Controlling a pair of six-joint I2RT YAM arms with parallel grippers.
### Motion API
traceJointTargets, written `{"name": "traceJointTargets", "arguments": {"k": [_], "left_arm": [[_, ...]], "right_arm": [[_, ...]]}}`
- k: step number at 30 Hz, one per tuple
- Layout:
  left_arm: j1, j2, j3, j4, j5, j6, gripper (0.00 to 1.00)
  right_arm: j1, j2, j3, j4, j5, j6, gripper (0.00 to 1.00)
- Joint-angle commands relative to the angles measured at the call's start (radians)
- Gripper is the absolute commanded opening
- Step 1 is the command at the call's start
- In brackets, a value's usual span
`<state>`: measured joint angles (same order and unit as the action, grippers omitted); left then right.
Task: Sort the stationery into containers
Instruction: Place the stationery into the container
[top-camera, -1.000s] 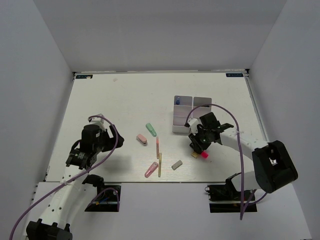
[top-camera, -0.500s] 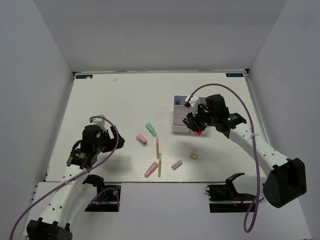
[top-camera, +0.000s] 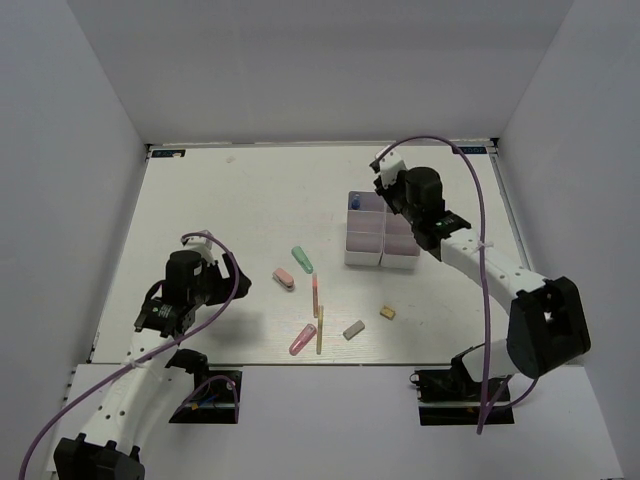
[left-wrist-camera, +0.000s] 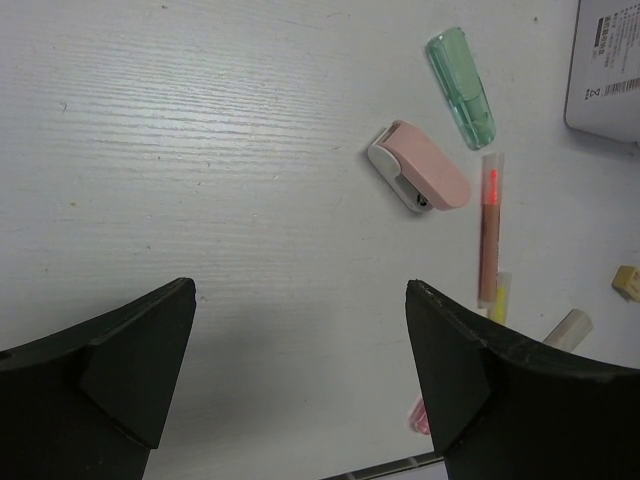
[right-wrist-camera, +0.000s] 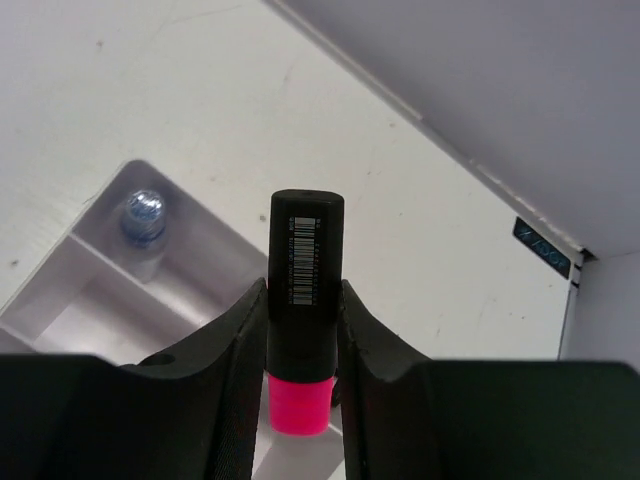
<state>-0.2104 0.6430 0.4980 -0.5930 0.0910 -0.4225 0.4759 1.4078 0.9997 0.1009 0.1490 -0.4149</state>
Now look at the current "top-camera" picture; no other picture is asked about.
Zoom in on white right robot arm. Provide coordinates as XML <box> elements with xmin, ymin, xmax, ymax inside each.
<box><xmin>374</xmin><ymin>164</ymin><xmax>592</xmax><ymax>399</ymax></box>

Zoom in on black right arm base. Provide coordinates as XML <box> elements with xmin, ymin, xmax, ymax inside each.
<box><xmin>409</xmin><ymin>347</ymin><xmax>515</xmax><ymax>426</ymax></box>

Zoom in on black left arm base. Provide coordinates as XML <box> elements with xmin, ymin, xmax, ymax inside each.
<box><xmin>166</xmin><ymin>349</ymin><xmax>243</xmax><ymax>425</ymax></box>

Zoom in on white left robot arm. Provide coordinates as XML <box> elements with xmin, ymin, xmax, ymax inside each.
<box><xmin>53</xmin><ymin>244</ymin><xmax>251</xmax><ymax>479</ymax></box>

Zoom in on pink mini stapler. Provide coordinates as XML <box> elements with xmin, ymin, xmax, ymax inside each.
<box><xmin>272</xmin><ymin>268</ymin><xmax>295</xmax><ymax>291</ymax></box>

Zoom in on white right organizer tray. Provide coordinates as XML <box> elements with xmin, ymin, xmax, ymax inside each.
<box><xmin>380</xmin><ymin>207</ymin><xmax>421</xmax><ymax>270</ymax></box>

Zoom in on white organizer tray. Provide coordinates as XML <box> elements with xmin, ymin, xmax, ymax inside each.
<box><xmin>380</xmin><ymin>207</ymin><xmax>421</xmax><ymax>270</ymax></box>
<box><xmin>344</xmin><ymin>191</ymin><xmax>386</xmax><ymax>267</ymax></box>

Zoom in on right blue table label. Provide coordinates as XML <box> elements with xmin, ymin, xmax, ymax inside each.
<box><xmin>458</xmin><ymin>146</ymin><xmax>487</xmax><ymax>155</ymax></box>

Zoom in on blue table label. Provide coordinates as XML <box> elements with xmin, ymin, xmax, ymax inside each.
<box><xmin>151</xmin><ymin>149</ymin><xmax>186</xmax><ymax>158</ymax></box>
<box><xmin>458</xmin><ymin>146</ymin><xmax>487</xmax><ymax>155</ymax></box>

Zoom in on mint green correction tape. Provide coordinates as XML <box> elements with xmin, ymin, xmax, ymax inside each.
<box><xmin>291</xmin><ymin>246</ymin><xmax>314</xmax><ymax>274</ymax></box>

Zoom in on orange pink pen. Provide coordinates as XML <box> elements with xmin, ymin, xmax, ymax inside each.
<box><xmin>312</xmin><ymin>272</ymin><xmax>319</xmax><ymax>318</ymax></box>

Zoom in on white left organizer tray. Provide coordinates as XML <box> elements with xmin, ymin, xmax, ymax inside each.
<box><xmin>344</xmin><ymin>191</ymin><xmax>386</xmax><ymax>267</ymax></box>

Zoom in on pink highlighter pen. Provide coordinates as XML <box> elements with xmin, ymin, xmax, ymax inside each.
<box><xmin>289</xmin><ymin>324</ymin><xmax>317</xmax><ymax>356</ymax></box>

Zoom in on yellow pen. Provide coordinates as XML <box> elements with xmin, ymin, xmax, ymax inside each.
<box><xmin>316</xmin><ymin>305</ymin><xmax>324</xmax><ymax>355</ymax></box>

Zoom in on grey eraser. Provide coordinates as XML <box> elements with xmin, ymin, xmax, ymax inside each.
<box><xmin>343</xmin><ymin>320</ymin><xmax>365</xmax><ymax>341</ymax></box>

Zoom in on left blue table label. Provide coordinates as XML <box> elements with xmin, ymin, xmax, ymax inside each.
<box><xmin>151</xmin><ymin>149</ymin><xmax>186</xmax><ymax>158</ymax></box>

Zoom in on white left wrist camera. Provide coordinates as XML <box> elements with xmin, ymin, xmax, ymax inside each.
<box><xmin>181</xmin><ymin>230</ymin><xmax>214</xmax><ymax>263</ymax></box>

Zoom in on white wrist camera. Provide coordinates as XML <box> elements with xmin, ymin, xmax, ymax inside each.
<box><xmin>369</xmin><ymin>145</ymin><xmax>406</xmax><ymax>189</ymax></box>
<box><xmin>181</xmin><ymin>230</ymin><xmax>214</xmax><ymax>263</ymax></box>

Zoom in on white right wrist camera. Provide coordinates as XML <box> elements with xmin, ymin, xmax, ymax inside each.
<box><xmin>369</xmin><ymin>145</ymin><xmax>406</xmax><ymax>189</ymax></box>

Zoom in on aluminium table edge rail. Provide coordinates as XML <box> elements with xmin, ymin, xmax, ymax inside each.
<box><xmin>487</xmin><ymin>138</ymin><xmax>532</xmax><ymax>270</ymax></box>

